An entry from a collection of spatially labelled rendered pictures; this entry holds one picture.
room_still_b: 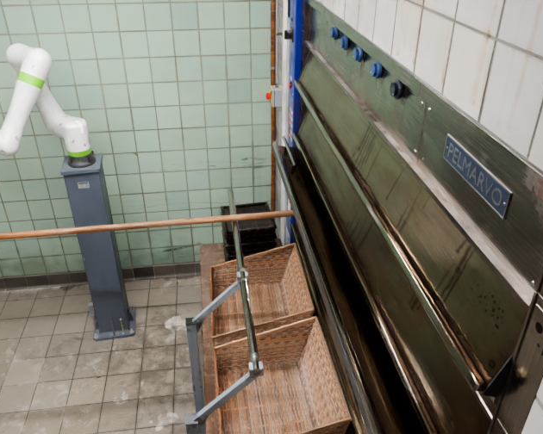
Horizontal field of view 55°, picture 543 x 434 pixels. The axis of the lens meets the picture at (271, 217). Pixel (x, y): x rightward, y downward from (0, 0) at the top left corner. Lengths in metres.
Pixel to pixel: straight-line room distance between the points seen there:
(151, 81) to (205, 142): 0.52
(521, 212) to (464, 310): 0.25
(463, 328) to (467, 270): 0.11
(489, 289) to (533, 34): 0.44
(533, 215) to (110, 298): 2.90
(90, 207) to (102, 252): 0.31
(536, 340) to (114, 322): 3.00
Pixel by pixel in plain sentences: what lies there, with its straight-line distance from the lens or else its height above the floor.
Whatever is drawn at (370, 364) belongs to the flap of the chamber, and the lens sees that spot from 1.43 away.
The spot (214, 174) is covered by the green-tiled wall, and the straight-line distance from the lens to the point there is 3.63.
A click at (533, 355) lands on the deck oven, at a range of 0.92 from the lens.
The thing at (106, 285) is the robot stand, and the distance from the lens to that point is 3.40.
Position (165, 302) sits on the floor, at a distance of 3.82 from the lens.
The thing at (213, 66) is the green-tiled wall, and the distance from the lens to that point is 3.37.
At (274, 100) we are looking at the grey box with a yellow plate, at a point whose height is 1.45.
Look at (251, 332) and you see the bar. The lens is 1.82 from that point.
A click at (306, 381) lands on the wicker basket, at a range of 2.44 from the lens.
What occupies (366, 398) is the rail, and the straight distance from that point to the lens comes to 1.31.
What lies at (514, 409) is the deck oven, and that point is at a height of 1.72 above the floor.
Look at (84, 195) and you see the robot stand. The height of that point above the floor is 1.04.
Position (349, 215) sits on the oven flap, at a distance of 1.79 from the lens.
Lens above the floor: 2.43
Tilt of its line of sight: 31 degrees down
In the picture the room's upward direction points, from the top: straight up
